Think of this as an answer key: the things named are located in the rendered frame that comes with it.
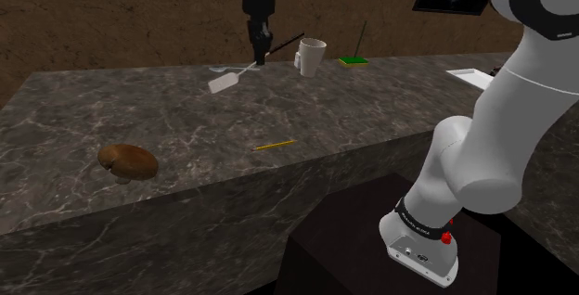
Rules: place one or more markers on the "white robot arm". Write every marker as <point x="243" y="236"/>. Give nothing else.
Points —
<point x="506" y="117"/>

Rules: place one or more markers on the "yellow pencil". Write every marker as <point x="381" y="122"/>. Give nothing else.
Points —
<point x="273" y="145"/>

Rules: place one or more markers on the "dark robot stand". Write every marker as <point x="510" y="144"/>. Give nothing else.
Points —
<point x="343" y="235"/>

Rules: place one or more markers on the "green yellow sponge with stick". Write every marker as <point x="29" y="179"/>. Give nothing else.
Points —
<point x="353" y="61"/>

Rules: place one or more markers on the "white mug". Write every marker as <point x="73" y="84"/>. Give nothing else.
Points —
<point x="311" y="56"/>

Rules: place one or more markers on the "brown mushroom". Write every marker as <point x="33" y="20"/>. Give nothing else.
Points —
<point x="129" y="162"/>

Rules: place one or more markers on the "white flat tray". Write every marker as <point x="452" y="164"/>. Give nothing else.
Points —
<point x="470" y="77"/>

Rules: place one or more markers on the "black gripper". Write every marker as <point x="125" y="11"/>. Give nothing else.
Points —
<point x="258" y="4"/>

